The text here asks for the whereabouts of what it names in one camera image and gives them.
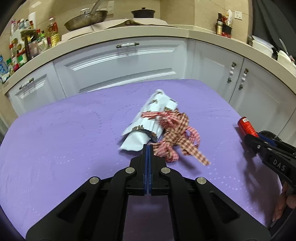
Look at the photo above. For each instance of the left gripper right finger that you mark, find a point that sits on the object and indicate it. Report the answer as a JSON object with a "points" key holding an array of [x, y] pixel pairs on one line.
{"points": [[198, 209]]}

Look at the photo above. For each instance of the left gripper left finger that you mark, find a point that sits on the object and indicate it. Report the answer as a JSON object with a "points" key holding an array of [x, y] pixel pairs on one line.
{"points": [[97, 209]]}

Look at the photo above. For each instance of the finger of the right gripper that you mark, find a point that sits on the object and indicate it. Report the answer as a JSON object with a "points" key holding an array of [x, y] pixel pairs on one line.
{"points": [[258, 145], [280, 145]]}

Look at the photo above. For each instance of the red small bottle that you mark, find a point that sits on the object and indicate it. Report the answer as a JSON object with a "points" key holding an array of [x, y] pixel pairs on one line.
{"points": [[246, 127]]}

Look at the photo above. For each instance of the red checkered ribbon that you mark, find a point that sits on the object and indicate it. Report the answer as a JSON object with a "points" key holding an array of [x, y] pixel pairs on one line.
{"points": [[177, 132]]}

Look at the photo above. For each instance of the silver printed snack wrapper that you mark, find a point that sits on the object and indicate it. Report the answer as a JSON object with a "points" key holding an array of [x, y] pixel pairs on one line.
{"points": [[143, 130]]}

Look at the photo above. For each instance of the black trash bin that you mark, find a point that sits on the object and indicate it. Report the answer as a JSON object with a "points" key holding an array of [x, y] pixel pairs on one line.
{"points": [[270, 135]]}

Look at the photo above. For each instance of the white kitchen cabinets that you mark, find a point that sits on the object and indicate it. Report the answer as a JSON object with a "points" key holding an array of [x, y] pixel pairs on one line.
{"points": [[250, 89]]}

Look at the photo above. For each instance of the person's right hand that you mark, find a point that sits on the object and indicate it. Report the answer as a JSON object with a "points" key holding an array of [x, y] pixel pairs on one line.
{"points": [[283, 201]]}

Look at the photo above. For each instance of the purple tablecloth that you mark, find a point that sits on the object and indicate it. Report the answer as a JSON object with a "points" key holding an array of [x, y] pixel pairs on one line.
{"points": [[49, 152]]}

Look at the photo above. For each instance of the white rectangular container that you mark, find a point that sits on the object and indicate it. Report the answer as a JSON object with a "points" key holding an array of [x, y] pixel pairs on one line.
{"points": [[285, 61]]}

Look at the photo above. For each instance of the white food container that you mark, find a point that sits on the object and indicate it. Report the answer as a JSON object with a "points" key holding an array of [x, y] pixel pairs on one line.
{"points": [[262, 46]]}

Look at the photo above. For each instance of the red black box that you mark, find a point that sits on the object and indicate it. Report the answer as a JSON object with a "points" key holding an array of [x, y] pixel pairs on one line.
{"points": [[226, 31]]}

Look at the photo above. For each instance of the black curtain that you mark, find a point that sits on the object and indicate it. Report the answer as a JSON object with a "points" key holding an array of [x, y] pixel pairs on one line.
{"points": [[274, 22]]}

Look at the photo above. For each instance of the dark sauce bottle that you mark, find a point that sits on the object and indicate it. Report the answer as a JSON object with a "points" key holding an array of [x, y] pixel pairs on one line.
{"points": [[219, 24]]}

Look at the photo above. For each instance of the blue white bag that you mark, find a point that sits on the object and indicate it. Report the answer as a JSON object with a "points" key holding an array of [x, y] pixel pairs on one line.
{"points": [[4, 71]]}

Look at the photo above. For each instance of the black pot with lid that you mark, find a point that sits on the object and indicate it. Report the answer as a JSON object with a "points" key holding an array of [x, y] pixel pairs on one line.
{"points": [[143, 13]]}

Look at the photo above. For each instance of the cooking oil bottle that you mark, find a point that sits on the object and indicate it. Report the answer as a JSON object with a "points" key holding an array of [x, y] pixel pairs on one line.
{"points": [[53, 32]]}

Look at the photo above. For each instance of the steel wok pan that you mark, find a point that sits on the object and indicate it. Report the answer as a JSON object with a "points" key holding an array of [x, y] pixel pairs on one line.
{"points": [[88, 18]]}

